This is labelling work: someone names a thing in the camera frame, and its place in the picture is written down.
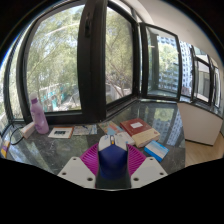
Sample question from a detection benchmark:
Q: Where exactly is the purple detergent bottle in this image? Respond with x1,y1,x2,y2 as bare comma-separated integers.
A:
29,92,50,135

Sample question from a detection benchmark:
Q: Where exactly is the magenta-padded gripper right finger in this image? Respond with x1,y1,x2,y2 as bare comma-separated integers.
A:
126,144,169,189

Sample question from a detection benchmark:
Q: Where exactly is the red hardcover book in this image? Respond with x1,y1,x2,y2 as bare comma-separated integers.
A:
119,117,161,149

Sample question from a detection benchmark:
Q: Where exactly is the blue and white box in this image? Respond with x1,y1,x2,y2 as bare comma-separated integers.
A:
143,139,170,164

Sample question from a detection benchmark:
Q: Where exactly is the blue and white computer mouse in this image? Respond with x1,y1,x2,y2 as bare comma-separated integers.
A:
97,134,130,181

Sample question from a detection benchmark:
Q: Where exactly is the white booklet with dark picture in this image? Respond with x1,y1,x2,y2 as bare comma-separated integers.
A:
47,126,75,140

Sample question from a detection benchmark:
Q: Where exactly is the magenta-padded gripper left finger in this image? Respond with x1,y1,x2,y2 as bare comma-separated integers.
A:
57,143,101,189

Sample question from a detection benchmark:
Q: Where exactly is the grey printed paper sheet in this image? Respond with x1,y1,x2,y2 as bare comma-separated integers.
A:
72,123,98,136

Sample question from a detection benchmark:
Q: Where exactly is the colourful magazine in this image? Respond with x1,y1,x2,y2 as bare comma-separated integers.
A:
97,120,125,136

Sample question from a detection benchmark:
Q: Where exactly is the small white box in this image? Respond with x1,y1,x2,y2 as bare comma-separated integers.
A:
114,131,136,147

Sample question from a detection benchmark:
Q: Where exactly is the yellow and purple box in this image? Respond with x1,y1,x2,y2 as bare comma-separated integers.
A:
0,139,11,160

